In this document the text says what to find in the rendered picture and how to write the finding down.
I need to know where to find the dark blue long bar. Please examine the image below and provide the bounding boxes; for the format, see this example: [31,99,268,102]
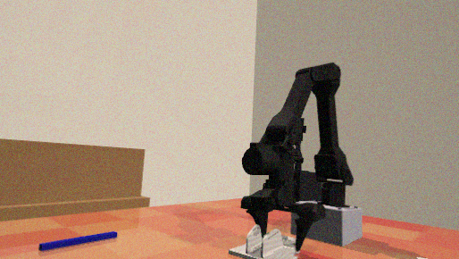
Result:
[38,231,117,251]

